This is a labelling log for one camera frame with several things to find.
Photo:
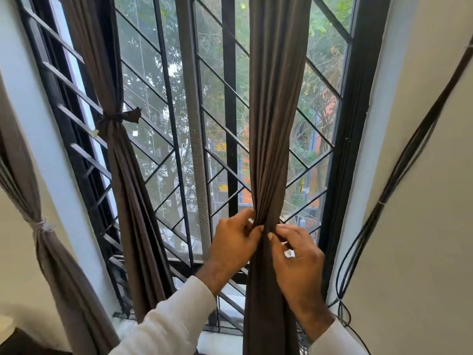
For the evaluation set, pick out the person's right forearm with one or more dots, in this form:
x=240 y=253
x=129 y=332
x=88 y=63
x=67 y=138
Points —
x=336 y=343

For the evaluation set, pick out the orange brick building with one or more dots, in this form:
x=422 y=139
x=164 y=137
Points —
x=327 y=114

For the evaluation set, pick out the dark grey curtain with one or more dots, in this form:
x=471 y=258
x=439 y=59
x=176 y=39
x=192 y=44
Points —
x=277 y=107
x=125 y=199

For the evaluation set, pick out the cream perforated plastic box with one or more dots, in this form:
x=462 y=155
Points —
x=5 y=327

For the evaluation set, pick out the light grey curtain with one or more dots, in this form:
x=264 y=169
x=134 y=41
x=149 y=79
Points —
x=55 y=273

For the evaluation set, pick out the person's left hand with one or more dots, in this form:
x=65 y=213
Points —
x=233 y=247

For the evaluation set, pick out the person's left forearm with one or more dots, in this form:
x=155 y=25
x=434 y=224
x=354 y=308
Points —
x=173 y=325

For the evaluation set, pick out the dark grey curtain tie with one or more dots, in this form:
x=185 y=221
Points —
x=118 y=118

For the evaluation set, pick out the light grey curtain tie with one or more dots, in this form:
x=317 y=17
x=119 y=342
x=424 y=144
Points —
x=40 y=227

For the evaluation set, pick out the person's right hand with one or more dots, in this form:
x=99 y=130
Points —
x=301 y=273

